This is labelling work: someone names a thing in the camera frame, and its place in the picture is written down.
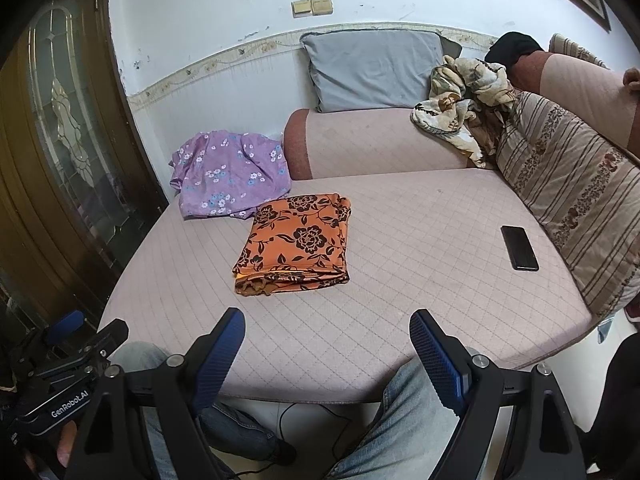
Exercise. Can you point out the beige wall switch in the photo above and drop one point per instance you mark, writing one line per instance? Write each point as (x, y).
(301, 6)
(322, 5)

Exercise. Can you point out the black smartphone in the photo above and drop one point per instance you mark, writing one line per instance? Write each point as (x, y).
(520, 248)

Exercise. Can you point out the cream floral cloth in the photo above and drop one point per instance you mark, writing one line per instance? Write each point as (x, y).
(460, 105)

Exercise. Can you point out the brown striped pillow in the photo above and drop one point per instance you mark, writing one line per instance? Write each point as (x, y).
(580, 50)
(575, 185)

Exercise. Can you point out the black cloth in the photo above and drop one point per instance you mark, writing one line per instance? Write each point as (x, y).
(515, 45)

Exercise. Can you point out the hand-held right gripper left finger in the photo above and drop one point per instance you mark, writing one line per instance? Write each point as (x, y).
(220, 355)

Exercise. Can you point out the wooden door with glass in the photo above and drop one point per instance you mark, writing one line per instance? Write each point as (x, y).
(30, 185)

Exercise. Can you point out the person's left leg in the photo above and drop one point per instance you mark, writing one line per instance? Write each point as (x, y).
(235, 430)

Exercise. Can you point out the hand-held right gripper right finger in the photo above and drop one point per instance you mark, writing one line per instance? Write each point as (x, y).
(437, 360)

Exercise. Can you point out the grey pillow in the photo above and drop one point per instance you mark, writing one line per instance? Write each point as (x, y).
(370, 70)

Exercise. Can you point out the orange floral shirt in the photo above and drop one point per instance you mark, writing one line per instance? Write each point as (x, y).
(295, 240)

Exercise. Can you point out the purple floral garment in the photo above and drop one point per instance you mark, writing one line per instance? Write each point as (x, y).
(225, 175)

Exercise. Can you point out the person's leg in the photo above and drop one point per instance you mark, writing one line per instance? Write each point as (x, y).
(400, 435)
(235, 430)

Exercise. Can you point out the person's right leg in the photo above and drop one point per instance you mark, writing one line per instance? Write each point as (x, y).
(400, 435)

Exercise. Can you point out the black shoe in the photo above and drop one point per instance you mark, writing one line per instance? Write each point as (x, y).
(282, 452)

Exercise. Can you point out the person's left hand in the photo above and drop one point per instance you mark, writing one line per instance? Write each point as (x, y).
(65, 447)

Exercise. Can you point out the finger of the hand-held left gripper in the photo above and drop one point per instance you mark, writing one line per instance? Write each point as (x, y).
(107, 335)
(65, 325)

